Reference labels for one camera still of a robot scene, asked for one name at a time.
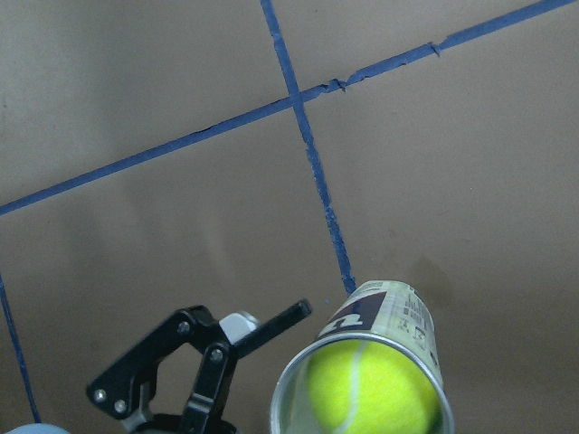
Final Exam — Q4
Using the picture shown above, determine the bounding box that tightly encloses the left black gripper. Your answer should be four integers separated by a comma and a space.
87, 298, 312, 434

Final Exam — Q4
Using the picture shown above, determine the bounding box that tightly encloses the Wilson tennis ball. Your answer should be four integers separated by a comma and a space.
306, 340, 439, 433

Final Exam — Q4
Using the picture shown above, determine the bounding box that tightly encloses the clear tennis ball can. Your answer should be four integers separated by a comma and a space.
270, 280, 456, 433

